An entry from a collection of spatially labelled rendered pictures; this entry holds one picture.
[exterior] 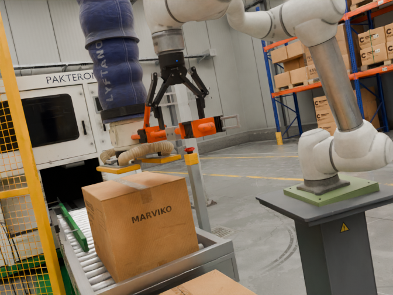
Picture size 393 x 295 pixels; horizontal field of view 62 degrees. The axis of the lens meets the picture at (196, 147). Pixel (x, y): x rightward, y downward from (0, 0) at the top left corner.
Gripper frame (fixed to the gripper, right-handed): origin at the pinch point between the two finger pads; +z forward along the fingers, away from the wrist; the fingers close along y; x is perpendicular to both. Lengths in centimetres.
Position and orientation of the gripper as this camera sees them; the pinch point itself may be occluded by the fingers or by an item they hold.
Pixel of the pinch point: (182, 120)
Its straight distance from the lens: 101.5
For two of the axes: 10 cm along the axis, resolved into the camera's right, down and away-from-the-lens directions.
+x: 4.4, 1.2, -8.9
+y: -8.8, 2.4, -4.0
